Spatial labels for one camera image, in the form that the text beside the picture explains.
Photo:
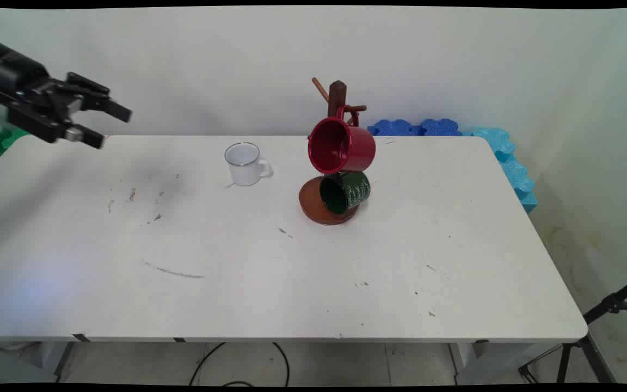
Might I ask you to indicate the dark green enamel mug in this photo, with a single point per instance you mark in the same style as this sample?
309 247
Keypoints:
354 190

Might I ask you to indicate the red enamel mug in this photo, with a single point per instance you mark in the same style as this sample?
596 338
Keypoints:
349 147

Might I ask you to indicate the black tripod stand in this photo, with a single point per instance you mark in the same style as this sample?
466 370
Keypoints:
591 348

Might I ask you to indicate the white enamel mug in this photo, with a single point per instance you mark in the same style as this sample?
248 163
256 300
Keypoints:
245 171

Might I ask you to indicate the brown wooden mug tree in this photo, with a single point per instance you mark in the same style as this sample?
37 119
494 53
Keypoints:
311 206

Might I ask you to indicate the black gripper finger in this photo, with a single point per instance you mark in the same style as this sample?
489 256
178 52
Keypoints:
47 126
104 103

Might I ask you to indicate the white table leg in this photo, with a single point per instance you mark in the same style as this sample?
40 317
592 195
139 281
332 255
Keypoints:
471 362
55 356

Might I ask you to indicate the dark blue foam mat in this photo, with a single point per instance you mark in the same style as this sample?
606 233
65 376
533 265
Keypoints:
395 128
441 127

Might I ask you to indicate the light blue foam mat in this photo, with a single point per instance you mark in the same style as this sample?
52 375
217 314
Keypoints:
515 169

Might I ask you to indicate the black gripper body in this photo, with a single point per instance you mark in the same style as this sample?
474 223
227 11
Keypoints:
11 71

